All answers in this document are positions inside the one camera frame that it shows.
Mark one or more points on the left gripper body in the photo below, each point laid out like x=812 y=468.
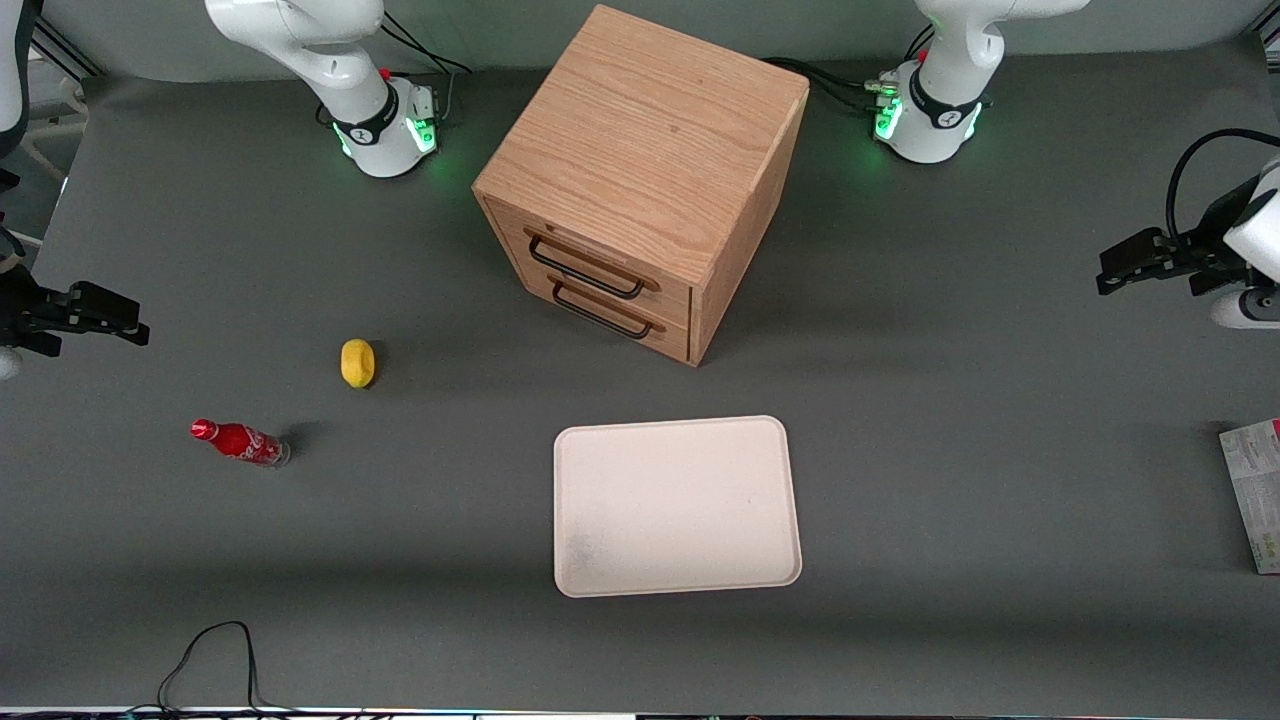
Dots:
x=1203 y=252

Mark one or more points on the wooden drawer front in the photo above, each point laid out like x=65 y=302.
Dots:
x=660 y=300
x=670 y=338

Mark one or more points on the red cola bottle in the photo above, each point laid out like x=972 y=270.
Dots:
x=240 y=441

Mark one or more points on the yellow lemon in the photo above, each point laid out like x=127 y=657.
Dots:
x=357 y=363

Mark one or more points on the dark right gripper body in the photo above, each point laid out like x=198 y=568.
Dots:
x=18 y=312

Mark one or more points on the red cookie box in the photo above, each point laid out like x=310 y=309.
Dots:
x=1258 y=490

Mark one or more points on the white stand leg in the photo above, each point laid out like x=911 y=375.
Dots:
x=45 y=140

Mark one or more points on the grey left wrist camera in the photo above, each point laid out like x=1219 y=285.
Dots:
x=1245 y=308

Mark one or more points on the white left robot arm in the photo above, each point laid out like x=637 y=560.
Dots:
x=940 y=120

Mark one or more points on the wooden drawer cabinet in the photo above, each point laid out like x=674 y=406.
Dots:
x=650 y=140

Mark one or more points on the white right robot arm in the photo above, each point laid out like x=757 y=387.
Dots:
x=375 y=130

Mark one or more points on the cream plastic tray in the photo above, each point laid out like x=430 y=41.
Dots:
x=675 y=505

